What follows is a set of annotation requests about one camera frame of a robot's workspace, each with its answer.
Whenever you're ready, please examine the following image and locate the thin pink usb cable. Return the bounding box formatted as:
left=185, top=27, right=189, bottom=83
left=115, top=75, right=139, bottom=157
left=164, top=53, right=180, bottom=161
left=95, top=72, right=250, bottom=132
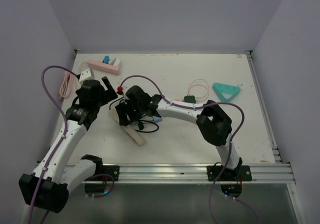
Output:
left=187, top=78, right=210, bottom=102

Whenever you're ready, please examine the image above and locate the teal triangular power socket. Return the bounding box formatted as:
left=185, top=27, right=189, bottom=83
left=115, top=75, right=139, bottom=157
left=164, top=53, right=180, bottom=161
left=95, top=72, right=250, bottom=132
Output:
left=212, top=82, right=241, bottom=102

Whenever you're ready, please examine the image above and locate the aluminium frame rail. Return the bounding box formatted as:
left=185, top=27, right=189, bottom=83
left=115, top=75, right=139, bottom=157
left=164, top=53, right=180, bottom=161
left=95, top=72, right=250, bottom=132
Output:
left=62, top=162, right=297, bottom=184

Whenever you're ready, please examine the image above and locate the blue white plug adapter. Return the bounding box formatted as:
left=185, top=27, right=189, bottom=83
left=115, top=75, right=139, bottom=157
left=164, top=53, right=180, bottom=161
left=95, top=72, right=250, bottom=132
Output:
left=102, top=55, right=110, bottom=64

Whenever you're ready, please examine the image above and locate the light blue plug adapter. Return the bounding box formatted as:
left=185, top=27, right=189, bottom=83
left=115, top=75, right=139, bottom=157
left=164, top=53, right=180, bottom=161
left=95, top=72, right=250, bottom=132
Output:
left=152, top=116, right=162, bottom=123

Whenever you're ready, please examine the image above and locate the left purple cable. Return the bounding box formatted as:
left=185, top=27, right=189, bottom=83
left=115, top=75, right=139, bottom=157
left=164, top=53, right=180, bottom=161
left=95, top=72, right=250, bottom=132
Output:
left=26, top=65, right=116, bottom=224

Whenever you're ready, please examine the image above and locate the pink power strip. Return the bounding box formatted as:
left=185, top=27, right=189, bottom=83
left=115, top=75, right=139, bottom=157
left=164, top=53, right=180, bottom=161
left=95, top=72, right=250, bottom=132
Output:
left=86, top=60, right=121, bottom=75

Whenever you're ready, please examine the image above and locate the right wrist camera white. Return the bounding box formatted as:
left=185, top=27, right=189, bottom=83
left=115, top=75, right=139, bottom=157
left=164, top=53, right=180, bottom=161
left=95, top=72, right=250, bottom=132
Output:
left=116, top=86, right=129, bottom=100

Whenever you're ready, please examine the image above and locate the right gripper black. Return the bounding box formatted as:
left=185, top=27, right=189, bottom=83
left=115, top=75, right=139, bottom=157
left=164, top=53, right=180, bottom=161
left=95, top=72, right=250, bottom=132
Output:
left=116, top=99, right=145, bottom=126

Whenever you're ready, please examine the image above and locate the dark green cube socket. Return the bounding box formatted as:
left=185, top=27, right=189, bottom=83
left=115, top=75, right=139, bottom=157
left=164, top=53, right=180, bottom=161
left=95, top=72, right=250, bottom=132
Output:
left=183, top=95, right=197, bottom=104

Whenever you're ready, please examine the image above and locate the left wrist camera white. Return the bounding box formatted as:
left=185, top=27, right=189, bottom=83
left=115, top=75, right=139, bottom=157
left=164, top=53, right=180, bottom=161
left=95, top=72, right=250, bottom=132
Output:
left=78, top=68, right=95, bottom=84

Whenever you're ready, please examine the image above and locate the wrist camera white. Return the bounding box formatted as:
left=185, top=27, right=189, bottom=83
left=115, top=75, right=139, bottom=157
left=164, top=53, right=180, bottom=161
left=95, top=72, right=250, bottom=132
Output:
left=78, top=68, right=95, bottom=84
left=116, top=86, right=129, bottom=100

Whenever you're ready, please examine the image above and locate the beige power strip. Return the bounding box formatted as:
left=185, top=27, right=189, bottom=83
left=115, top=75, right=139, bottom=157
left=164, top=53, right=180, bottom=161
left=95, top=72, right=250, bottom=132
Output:
left=109, top=108, right=147, bottom=146

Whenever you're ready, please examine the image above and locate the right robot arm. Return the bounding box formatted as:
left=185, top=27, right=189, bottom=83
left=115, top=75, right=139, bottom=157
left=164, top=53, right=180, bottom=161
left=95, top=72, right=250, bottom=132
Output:
left=115, top=85, right=243, bottom=181

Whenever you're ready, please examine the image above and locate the right black base bracket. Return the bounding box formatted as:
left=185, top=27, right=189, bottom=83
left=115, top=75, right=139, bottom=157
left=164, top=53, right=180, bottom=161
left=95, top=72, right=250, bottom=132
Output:
left=206, top=162, right=253, bottom=198

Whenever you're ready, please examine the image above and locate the black power cord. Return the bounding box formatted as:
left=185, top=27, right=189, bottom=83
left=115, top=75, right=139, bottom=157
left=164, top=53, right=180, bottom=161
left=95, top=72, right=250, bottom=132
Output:
left=108, top=98, right=160, bottom=135

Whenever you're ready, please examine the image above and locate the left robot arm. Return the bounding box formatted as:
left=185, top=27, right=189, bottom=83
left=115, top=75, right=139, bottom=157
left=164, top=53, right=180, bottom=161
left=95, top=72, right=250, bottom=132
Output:
left=18, top=77, right=118, bottom=213

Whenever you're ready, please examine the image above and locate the thick pink coiled cord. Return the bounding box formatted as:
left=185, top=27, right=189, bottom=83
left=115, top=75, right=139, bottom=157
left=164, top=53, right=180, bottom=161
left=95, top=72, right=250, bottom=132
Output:
left=58, top=61, right=90, bottom=100

